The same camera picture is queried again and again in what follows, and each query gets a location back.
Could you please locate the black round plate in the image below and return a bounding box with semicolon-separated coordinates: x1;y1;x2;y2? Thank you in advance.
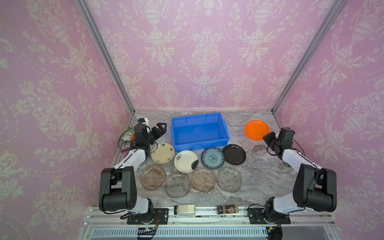
223;144;247;166

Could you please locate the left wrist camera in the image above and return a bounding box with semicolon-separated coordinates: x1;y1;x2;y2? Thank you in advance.
137;118;150;127

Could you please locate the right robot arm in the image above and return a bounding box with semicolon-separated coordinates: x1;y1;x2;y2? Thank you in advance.
263;128;337;223

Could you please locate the white plate black accent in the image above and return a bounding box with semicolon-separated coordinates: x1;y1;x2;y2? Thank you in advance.
174;150;199;173

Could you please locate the dark spice jar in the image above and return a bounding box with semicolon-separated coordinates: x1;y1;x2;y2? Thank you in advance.
217;205;240;215

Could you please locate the green snack packet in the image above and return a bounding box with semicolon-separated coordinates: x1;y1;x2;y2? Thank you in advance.
119;128;135;142

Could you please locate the blue patterned ceramic plate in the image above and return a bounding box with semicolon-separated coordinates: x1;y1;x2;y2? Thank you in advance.
202;148;225;170

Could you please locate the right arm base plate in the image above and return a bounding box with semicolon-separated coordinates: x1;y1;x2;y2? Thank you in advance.
246;206;291;225

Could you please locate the cream round plate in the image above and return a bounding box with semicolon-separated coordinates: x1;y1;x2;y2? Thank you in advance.
151;143;175;164

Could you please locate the aluminium front rail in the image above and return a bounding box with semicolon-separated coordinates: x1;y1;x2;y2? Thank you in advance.
78;206;343;240

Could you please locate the brown tinted glass plate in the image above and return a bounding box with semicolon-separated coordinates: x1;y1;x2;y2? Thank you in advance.
140;165;167;191

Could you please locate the blue plastic bin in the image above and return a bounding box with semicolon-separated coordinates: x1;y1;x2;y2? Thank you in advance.
171;113;230;152

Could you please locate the green tin can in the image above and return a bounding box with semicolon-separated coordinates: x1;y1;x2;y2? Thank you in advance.
280;162;294;174

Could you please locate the white jar on rail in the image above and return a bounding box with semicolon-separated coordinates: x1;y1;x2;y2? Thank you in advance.
174;204;196;216

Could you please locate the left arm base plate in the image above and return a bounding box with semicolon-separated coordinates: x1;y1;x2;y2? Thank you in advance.
127;208;169;225

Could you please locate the purple snack packet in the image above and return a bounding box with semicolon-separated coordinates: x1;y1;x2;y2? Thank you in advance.
120;147;134;158

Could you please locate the amber glass plate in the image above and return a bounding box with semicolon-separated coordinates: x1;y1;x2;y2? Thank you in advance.
191;168;217;193

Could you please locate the orange plastic plate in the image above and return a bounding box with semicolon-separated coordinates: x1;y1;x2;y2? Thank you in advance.
245;120;270;141

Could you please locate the grey clear glass plate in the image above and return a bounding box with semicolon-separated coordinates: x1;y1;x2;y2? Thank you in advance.
166;172;191;198

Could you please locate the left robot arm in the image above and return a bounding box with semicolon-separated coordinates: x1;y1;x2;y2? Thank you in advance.
99;123;167;215

